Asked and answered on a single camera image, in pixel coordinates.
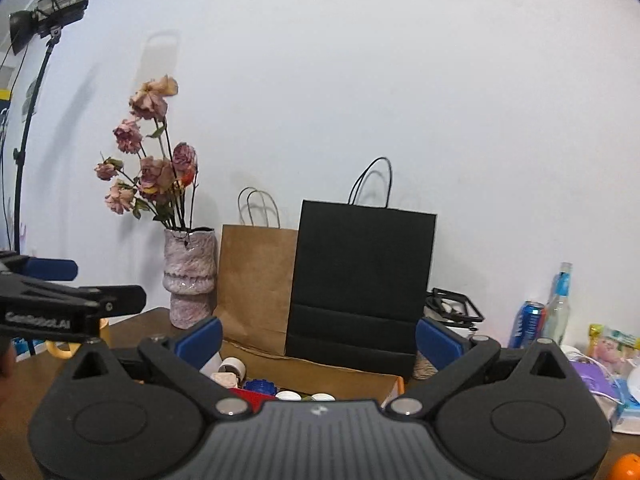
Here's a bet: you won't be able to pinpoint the cardboard box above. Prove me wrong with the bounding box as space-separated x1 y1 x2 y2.
200 340 406 408

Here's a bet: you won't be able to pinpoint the purple packet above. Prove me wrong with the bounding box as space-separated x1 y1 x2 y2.
570 357 626 421

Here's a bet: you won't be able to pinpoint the yellow cup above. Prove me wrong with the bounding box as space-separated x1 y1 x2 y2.
45 317 111 360

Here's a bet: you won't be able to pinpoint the black paper bag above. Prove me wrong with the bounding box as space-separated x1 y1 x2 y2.
285 157 438 381

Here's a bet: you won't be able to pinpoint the pink textured vase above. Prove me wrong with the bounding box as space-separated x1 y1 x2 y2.
163 226 218 330

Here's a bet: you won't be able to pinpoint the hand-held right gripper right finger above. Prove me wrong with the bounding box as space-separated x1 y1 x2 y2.
387 316 568 418

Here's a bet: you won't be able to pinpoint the red piece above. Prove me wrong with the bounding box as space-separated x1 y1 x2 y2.
227 386 278 413

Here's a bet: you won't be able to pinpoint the dried pink flowers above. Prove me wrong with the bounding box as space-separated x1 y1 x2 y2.
95 75 199 231

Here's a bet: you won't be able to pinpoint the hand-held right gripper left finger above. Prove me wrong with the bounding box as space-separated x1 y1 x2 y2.
72 316 253 420

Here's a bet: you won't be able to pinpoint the blue drink can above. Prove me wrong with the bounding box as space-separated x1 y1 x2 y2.
508 301 547 350

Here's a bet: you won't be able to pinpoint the black studio light on stand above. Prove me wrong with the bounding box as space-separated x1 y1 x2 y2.
0 0 96 256

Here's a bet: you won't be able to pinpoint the clear container with black lid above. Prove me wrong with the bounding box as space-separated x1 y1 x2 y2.
412 287 485 381

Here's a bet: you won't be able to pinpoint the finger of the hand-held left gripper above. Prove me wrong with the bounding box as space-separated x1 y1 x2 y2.
25 284 147 319
0 251 79 282

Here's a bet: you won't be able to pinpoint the colourful toy packet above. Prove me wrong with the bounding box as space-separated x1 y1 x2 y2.
587 324 640 376

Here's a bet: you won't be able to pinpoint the white tape ring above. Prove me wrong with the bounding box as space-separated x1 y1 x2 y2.
218 356 247 381

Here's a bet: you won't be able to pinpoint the brown paper bag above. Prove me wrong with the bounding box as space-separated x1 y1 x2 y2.
214 186 300 356

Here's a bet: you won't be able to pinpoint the clear glass bottle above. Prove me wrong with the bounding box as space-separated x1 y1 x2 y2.
542 262 574 346

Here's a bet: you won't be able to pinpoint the orange round object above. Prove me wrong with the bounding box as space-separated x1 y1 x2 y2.
611 453 640 480

